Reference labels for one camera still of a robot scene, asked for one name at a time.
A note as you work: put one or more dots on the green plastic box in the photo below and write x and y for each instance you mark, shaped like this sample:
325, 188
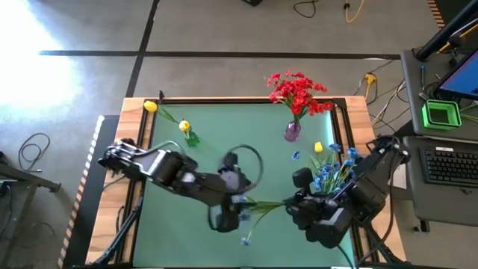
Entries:
425, 112

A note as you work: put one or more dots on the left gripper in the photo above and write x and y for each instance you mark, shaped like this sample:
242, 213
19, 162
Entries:
228, 187

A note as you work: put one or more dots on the yellow artificial tulip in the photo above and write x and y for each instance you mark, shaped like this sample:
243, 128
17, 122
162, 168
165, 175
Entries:
318, 146
184, 125
150, 106

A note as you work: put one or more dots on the green table mat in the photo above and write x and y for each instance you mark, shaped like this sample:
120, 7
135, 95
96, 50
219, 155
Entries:
186, 243

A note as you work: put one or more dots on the green glass vase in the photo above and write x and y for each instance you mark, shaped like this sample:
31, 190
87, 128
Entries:
193, 139

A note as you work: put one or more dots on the black support strut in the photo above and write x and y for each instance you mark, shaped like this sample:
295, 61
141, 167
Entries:
377, 246
123, 231

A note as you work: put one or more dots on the yellow plug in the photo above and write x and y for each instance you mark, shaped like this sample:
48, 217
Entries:
369, 78

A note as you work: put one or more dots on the red artificial flower bunch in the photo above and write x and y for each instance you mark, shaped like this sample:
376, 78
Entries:
276, 78
317, 109
302, 84

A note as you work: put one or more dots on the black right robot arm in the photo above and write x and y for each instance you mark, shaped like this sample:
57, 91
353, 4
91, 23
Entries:
377, 172

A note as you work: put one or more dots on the grey desk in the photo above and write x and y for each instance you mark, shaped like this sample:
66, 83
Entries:
440, 209

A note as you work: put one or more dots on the black keyboard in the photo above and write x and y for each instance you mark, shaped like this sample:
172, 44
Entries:
448, 168

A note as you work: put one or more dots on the green stems on desk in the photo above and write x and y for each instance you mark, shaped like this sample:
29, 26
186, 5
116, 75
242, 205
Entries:
470, 112

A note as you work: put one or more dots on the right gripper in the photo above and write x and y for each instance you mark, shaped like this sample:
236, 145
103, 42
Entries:
317, 209

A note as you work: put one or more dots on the blue pen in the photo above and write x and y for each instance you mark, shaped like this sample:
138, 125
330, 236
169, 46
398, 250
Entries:
422, 73

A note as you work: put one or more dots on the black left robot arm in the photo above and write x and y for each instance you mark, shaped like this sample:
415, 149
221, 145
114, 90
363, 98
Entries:
168, 172

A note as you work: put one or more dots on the black metal stand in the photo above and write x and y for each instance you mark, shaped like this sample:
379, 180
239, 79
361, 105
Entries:
33, 179

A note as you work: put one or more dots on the black table frame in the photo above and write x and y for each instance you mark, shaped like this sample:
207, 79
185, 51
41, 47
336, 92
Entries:
242, 101

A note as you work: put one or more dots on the black equipment box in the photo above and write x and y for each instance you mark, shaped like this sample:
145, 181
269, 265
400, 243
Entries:
253, 2

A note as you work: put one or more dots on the black floor mat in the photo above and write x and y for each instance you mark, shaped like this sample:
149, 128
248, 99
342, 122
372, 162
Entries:
87, 231

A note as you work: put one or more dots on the striped hazard tape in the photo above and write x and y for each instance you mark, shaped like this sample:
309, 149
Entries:
78, 198

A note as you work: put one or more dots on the white paper sheet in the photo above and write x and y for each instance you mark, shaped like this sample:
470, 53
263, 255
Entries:
401, 177

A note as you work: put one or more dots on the monitor with blue screen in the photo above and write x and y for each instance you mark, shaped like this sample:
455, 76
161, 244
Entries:
465, 80

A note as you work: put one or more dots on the purple glass vase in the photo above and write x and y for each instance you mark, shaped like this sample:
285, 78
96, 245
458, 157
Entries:
292, 131

